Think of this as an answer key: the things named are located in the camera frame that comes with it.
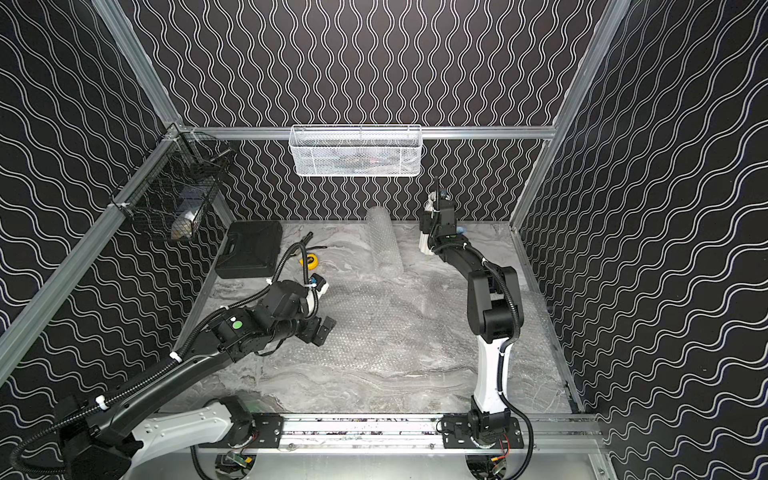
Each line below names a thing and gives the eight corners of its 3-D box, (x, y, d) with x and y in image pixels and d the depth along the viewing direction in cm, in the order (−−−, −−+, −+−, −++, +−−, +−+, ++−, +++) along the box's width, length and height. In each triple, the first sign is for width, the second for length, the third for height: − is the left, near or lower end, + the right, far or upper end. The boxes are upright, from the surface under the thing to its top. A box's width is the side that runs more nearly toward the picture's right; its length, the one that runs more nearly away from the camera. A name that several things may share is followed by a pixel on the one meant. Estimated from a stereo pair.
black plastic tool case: (217, 280, 106) (208, 269, 100) (237, 233, 120) (230, 221, 115) (272, 280, 106) (266, 269, 100) (286, 233, 120) (281, 221, 115)
